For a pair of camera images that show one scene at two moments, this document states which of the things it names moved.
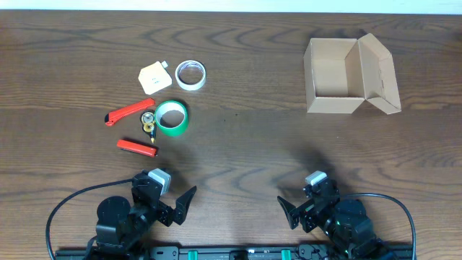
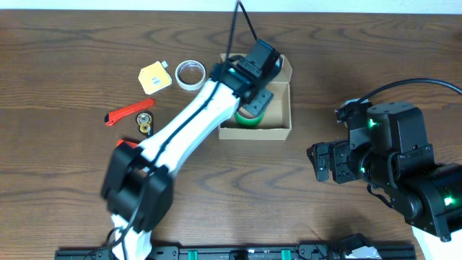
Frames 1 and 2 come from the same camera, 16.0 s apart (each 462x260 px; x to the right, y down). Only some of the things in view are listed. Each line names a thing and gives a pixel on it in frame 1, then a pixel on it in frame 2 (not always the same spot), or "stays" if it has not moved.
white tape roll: x=190 y=74 stays
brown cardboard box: x=341 y=74 → x=276 y=123
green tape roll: x=171 y=118 → x=249 y=122
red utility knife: x=110 y=118 stays
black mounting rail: x=233 y=253 stays
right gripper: x=303 y=214 → x=323 y=161
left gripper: x=167 y=211 → x=258 y=102
